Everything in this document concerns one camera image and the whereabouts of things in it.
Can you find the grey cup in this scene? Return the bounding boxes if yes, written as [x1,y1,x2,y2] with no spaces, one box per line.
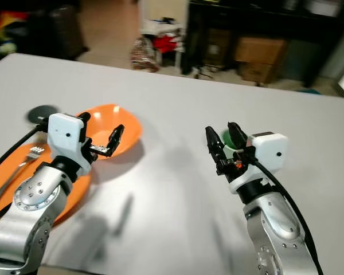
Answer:
[26,105,60,131]

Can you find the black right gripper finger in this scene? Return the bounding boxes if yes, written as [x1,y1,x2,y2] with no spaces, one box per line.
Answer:
[227,121,252,153]
[205,125,228,167]

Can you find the orange plate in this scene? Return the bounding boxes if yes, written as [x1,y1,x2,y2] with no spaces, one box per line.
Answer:
[0,150,93,237]

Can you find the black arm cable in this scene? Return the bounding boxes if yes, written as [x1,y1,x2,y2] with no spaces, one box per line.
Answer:
[0,119,50,176]
[252,160,325,275]

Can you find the white rack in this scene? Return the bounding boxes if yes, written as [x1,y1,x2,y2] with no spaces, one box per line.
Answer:
[140,17,187,67]

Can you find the black shelf unit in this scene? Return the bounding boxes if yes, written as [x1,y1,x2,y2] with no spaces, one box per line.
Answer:
[180,0,344,88]

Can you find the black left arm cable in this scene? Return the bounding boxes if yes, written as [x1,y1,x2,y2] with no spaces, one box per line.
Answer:
[0,119,50,176]

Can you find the red cloth item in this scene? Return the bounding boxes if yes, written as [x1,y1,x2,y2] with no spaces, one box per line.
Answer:
[151,34,180,54]

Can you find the silver fork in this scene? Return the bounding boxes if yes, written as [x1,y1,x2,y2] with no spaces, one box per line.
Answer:
[0,146,46,210]

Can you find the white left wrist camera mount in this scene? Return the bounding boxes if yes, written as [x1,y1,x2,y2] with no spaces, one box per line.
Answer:
[47,112,86,174]

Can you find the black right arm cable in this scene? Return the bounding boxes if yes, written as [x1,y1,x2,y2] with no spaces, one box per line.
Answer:
[252,160,325,275]

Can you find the dark suitcase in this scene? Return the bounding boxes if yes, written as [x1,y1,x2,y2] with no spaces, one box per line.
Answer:
[48,5,87,58]

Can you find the colourful toy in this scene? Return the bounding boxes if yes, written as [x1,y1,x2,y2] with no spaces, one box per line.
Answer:
[0,11,33,56]

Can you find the large brown cardboard box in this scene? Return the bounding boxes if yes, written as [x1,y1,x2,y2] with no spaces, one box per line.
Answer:
[234,36,289,65]

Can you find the small brown cardboard box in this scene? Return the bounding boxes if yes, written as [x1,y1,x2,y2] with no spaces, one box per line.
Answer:
[239,61,277,85]

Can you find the patterned bag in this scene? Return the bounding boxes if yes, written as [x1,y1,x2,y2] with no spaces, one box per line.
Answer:
[130,37,162,73]

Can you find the green cup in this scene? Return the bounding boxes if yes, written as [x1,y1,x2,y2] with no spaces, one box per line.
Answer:
[219,128,254,156]

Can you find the orange bowl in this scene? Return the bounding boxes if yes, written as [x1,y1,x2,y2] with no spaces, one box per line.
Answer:
[66,103,143,160]

